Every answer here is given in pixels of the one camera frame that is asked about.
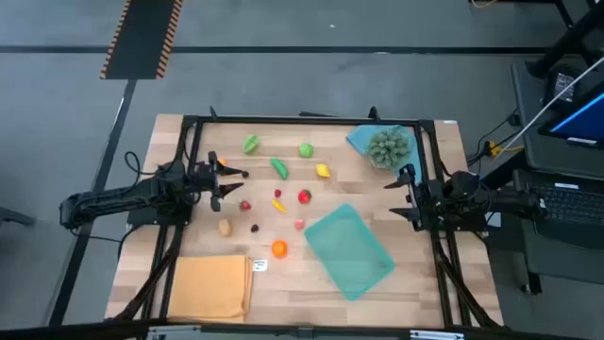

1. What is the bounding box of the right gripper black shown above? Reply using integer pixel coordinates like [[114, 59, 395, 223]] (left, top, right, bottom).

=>
[[383, 163, 431, 231]]

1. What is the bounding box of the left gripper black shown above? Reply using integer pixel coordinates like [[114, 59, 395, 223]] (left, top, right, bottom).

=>
[[195, 150, 247, 213]]

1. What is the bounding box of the green toy cucumber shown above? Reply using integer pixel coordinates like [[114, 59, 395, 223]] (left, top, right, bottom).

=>
[[269, 158, 290, 181]]

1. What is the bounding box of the teal translucent tupperware container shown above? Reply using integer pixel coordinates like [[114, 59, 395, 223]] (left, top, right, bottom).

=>
[[303, 202, 396, 302]]

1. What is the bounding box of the potted green succulent plant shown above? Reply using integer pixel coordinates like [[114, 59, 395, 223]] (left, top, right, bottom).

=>
[[365, 126, 412, 171]]

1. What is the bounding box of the folded light blue cloth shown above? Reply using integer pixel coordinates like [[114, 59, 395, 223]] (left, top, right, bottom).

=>
[[345, 124, 424, 185]]

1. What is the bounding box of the yellow power plug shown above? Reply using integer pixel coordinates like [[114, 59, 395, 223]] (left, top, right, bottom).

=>
[[488, 140, 525, 158]]

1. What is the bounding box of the folded orange cloth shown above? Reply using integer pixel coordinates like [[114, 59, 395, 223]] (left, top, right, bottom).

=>
[[167, 254, 255, 325]]

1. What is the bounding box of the black desk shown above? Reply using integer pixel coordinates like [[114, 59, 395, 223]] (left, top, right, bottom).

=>
[[512, 60, 604, 294]]

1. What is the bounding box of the black laptop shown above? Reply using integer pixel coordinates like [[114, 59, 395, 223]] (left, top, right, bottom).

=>
[[512, 168, 604, 251]]

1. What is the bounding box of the black hazard-striped floor mat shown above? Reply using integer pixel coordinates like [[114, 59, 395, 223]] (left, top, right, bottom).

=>
[[98, 0, 184, 80]]

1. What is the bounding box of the black crossbar with silver brackets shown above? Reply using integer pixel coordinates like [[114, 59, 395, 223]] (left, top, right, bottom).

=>
[[0, 316, 604, 340]]

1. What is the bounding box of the monitor with blue screen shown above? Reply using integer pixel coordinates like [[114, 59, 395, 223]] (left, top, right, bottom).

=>
[[537, 79, 604, 150]]

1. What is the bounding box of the black power adapter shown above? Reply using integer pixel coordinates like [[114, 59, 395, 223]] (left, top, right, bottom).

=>
[[542, 65, 582, 108]]

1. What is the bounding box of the black stand leg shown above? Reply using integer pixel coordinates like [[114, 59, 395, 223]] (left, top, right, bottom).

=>
[[526, 0, 604, 79]]

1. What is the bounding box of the black metal table frame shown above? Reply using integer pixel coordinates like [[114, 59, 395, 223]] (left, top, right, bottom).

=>
[[110, 106, 504, 330]]

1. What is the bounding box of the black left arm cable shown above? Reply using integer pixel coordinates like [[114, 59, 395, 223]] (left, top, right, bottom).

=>
[[124, 150, 157, 177]]

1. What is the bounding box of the white cable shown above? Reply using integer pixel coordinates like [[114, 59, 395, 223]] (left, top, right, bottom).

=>
[[493, 55, 604, 160]]

